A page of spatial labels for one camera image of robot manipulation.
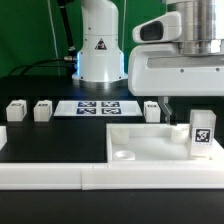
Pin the white square table top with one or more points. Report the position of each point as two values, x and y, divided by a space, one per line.
156 142

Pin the white marker base plate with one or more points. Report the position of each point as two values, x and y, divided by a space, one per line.
97 108

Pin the white U-shaped obstacle fence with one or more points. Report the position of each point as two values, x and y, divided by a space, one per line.
190 174

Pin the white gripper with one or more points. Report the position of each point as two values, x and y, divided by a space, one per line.
177 54

